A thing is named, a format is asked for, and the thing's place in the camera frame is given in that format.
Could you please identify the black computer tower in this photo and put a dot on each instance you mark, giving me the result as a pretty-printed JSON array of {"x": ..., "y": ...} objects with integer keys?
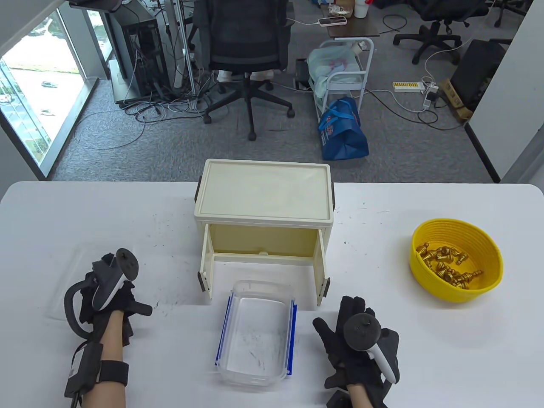
[{"x": 144, "y": 51}]

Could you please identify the white plastic bag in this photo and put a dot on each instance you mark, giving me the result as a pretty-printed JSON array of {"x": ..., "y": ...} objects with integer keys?
[{"x": 329, "y": 59}]

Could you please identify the snack packet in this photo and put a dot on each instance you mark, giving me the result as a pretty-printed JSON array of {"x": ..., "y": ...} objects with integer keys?
[{"x": 340, "y": 9}]

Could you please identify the cardboard box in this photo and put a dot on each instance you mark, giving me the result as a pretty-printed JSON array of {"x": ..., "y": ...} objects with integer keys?
[{"x": 454, "y": 100}]

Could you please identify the black floor box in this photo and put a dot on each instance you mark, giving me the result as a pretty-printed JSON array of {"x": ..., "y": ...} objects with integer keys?
[{"x": 301, "y": 72}]

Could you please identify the white power adapter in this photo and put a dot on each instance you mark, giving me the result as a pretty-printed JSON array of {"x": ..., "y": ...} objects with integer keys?
[{"x": 429, "y": 98}]

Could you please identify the clear plastic box lid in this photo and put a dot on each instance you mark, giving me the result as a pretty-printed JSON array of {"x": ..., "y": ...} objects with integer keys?
[{"x": 59, "y": 304}]

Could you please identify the white paper cup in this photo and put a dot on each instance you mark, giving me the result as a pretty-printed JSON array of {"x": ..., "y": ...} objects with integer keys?
[{"x": 360, "y": 10}]

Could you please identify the glass window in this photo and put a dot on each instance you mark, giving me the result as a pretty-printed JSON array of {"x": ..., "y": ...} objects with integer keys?
[{"x": 38, "y": 76}]

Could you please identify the brown side table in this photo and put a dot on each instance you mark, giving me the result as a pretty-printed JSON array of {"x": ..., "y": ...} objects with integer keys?
[{"x": 361, "y": 27}]

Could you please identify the blue shopping bag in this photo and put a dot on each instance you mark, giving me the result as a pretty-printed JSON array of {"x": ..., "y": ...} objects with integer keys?
[{"x": 344, "y": 136}]

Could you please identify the person's right forearm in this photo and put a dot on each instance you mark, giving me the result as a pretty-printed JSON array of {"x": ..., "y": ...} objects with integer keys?
[{"x": 359, "y": 397}]

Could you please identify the white desk leg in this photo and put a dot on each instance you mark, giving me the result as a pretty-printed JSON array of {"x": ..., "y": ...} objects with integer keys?
[{"x": 178, "y": 51}]

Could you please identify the person's left hand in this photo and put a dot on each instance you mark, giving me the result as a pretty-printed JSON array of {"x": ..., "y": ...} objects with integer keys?
[{"x": 127, "y": 297}]

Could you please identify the person's right hand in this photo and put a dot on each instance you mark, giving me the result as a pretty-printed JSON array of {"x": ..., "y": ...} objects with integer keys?
[{"x": 335, "y": 335}]

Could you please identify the person's left forearm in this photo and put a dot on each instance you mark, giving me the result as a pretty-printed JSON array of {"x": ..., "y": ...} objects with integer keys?
[{"x": 110, "y": 344}]

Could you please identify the grey handheld controller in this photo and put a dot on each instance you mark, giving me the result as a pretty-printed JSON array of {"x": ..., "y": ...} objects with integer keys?
[
  {"x": 108, "y": 287},
  {"x": 361, "y": 333}
]

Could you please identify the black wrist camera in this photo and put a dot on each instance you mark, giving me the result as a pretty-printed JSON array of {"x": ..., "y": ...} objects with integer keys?
[
  {"x": 338, "y": 399},
  {"x": 127, "y": 331}
]

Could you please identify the yellow ribbed bowl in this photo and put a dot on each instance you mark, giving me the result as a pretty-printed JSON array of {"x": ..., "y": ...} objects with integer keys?
[{"x": 467, "y": 233}]

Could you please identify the black forearm pack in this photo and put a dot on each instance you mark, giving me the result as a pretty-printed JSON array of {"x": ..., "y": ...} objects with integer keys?
[{"x": 85, "y": 369}]

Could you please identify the black equipment case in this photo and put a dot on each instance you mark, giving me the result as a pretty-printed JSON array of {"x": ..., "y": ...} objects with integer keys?
[{"x": 480, "y": 72}]

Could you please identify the cream plastic cabinet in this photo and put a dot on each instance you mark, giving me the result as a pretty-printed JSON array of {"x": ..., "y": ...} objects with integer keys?
[{"x": 263, "y": 191}]

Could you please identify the black mesh office chair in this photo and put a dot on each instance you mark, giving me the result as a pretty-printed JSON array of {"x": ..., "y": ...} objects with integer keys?
[{"x": 242, "y": 34}]

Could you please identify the white rolling cart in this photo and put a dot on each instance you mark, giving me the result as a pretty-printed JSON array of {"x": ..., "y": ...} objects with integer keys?
[{"x": 346, "y": 78}]

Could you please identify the pile of gold chess pieces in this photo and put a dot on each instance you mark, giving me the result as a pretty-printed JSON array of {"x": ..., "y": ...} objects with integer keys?
[{"x": 444, "y": 255}]

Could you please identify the yellow white power strip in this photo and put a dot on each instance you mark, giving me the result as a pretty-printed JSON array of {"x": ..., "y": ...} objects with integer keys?
[{"x": 408, "y": 86}]

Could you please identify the clear plastic box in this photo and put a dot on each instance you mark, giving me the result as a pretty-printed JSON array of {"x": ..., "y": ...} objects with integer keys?
[{"x": 255, "y": 323}]

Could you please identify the pink smartphone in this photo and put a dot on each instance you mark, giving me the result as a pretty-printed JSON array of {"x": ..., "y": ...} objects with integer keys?
[{"x": 332, "y": 21}]

